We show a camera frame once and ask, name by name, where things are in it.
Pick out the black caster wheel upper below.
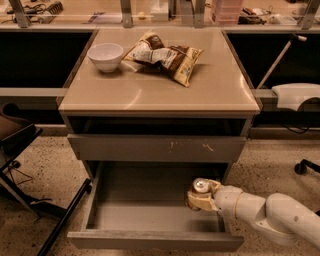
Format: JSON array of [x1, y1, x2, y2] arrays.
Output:
[[294, 159, 320, 175]]

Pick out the open grey lower drawer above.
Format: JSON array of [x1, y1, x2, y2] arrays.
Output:
[[68, 162, 244, 252]]

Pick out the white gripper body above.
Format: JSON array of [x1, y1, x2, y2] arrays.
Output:
[[214, 186, 243, 218]]

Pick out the closed grey upper drawer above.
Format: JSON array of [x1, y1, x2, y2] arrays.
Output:
[[68, 134, 246, 163]]

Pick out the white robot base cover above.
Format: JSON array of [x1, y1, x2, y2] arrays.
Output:
[[272, 83, 320, 111]]

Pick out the grey drawer cabinet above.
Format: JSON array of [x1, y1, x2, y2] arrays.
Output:
[[59, 27, 260, 180]]

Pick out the brown chip bag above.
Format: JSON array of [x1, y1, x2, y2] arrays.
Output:
[[123, 31, 203, 87]]

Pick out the pink stacked bins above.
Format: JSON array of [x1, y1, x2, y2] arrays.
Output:
[[211, 0, 243, 25]]

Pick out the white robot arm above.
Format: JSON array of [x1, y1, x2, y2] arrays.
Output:
[[187, 178, 320, 249]]

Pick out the grey rod with tip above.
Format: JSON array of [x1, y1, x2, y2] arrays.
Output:
[[256, 34, 307, 89]]

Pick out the orange soda can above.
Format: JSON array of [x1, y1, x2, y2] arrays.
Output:
[[191, 178, 211, 194]]

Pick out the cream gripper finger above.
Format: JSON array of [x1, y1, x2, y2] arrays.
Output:
[[207, 179, 222, 196], [186, 191, 218, 212]]

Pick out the white bowl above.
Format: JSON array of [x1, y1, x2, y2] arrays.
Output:
[[87, 43, 124, 73]]

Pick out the black chair at left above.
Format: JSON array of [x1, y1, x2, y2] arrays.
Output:
[[0, 103, 90, 256]]

